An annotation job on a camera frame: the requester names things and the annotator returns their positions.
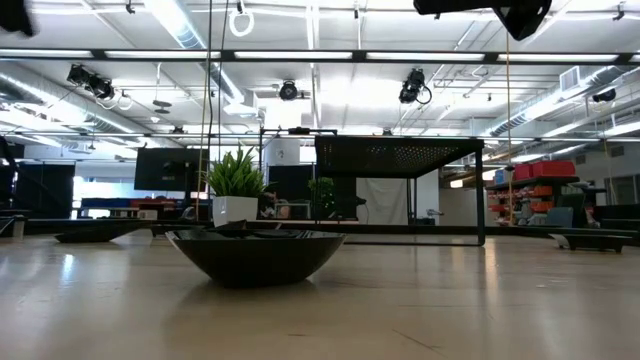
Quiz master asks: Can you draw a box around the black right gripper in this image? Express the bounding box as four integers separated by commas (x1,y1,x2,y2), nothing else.
413,0,554,42

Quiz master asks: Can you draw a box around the black square mini plate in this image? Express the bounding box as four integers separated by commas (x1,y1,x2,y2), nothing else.
148,223,207,237
548,231,635,254

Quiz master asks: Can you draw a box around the black leaf-shaped mini plate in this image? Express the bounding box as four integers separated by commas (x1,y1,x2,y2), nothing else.
164,227,349,289

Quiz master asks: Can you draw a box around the black teardrop mini plate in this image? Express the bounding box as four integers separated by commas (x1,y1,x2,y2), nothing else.
215,218,250,232

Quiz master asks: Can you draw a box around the white ceiling air vent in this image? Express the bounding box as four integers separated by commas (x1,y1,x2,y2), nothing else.
558,66,582,92

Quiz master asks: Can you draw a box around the large red storage bin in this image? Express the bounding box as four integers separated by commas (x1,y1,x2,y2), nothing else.
530,159,577,178

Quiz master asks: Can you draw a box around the dark storage rack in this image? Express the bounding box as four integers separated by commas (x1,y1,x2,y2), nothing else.
484,174,609,227

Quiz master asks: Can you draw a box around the dark cabinet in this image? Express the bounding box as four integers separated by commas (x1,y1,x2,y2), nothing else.
14,162,76,220

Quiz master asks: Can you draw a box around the black perforated metal shelf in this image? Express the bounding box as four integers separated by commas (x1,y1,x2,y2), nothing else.
314,135,486,247

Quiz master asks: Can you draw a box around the black monitor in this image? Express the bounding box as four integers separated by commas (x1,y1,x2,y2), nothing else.
133,147,210,192

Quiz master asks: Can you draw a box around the small dark green plant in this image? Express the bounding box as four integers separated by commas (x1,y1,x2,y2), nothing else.
307,176,337,220

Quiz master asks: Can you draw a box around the green plant in white pot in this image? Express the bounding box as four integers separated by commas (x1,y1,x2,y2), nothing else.
202,147,266,227

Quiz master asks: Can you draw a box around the person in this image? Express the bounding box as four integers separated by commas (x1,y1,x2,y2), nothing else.
258,192,292,220

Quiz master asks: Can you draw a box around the yellow hanging rope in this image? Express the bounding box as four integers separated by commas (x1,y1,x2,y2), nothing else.
503,29,515,224

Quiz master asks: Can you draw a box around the black overhead frame bar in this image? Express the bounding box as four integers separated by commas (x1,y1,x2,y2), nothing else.
0,48,640,65

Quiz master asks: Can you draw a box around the black hanging cable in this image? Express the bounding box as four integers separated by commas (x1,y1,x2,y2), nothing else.
206,0,215,151

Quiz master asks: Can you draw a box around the white hanging cable ring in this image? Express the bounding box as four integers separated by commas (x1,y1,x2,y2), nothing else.
228,9,255,39

